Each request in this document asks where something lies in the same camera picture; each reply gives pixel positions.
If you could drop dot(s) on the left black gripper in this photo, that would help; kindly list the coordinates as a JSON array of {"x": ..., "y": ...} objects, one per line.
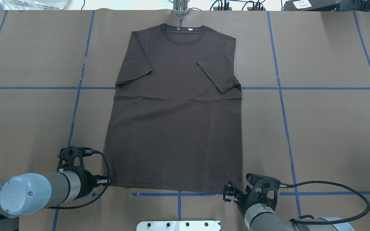
[{"x": 85, "y": 183}]

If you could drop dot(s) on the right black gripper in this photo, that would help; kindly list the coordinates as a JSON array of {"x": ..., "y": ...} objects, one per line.
[{"x": 242, "y": 201}]

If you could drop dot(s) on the dark brown t-shirt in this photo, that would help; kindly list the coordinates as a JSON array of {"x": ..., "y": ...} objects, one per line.
[{"x": 176, "y": 120}]

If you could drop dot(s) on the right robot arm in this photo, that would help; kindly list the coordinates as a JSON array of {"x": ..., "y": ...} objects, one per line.
[{"x": 257, "y": 205}]

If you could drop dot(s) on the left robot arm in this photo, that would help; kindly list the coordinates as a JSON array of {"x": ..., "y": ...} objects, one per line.
[{"x": 31, "y": 192}]

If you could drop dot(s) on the grey usb hub left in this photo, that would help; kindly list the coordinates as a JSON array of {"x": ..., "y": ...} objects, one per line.
[{"x": 220, "y": 5}]

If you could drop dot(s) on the grey usb hub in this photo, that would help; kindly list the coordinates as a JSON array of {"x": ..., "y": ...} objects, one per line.
[
  {"x": 256, "y": 5},
  {"x": 220, "y": 5}
]

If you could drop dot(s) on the grey usb hub right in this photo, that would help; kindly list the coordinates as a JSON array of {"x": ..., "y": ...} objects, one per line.
[{"x": 256, "y": 5}]

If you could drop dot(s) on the dark box with label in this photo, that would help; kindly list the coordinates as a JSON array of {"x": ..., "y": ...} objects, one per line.
[{"x": 311, "y": 5}]

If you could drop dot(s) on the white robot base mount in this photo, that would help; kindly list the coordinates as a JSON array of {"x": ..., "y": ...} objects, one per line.
[{"x": 188, "y": 225}]

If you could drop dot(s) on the aluminium camera post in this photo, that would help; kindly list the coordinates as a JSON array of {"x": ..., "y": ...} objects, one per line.
[{"x": 180, "y": 7}]

